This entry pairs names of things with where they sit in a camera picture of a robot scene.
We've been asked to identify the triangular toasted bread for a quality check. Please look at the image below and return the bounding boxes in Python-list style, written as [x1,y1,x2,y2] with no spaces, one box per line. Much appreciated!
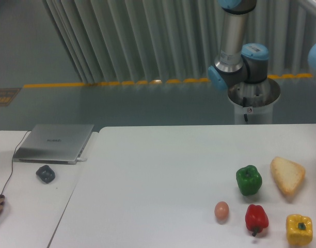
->
[270,157,306,203]

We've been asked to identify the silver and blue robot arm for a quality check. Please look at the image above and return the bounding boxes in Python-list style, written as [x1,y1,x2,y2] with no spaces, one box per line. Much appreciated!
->
[208,1,281,125]

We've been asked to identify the green bell pepper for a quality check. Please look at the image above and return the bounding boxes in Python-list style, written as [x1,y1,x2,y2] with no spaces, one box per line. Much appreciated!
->
[236,165,262,196]

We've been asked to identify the yellow bell pepper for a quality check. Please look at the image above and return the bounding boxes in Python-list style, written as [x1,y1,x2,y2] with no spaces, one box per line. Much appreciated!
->
[286,214,313,246]

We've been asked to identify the red bell pepper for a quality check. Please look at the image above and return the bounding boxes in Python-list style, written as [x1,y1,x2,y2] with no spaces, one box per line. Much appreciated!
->
[245,204,269,237]

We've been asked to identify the brown egg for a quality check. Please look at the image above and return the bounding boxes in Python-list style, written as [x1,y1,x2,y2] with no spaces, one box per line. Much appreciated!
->
[214,201,229,221]

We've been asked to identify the grey pleated curtain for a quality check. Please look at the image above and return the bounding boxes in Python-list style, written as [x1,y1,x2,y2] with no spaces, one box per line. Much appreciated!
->
[44,1,316,84]

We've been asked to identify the white usb plug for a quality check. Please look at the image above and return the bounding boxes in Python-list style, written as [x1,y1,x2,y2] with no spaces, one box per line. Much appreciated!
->
[77,158,87,162]

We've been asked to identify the silver closed laptop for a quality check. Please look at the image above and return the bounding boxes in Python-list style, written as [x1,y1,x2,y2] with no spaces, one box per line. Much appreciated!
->
[12,124,94,165]

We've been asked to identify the small black plastic object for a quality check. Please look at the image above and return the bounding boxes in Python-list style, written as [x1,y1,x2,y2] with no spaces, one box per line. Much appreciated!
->
[36,165,56,184]

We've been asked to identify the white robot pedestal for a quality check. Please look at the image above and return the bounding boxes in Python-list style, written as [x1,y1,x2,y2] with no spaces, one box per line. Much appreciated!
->
[228,78,281,125]

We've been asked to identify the black pedestal cable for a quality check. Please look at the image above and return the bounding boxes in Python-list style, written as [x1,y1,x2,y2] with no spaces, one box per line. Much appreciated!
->
[242,97,248,124]

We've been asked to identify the thin black cable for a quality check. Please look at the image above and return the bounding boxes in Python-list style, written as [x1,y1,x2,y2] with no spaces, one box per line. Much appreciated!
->
[0,130,32,195]

